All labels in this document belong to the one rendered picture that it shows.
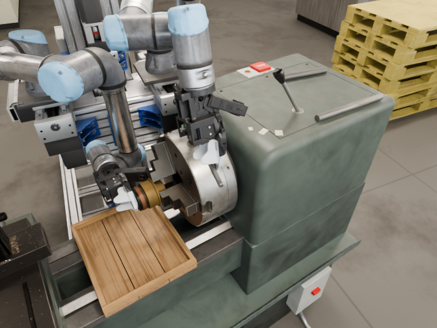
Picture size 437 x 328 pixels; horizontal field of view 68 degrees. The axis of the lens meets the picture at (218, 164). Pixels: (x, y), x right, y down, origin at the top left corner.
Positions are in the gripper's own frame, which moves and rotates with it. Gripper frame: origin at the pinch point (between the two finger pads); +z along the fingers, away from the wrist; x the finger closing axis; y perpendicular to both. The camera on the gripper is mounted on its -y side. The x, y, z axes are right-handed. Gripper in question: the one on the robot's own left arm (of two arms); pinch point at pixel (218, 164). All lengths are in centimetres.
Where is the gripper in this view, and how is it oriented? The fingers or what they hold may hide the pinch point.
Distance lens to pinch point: 79.6
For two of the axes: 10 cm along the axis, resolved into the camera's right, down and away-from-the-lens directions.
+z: 1.3, 8.6, 4.9
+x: 5.3, 3.5, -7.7
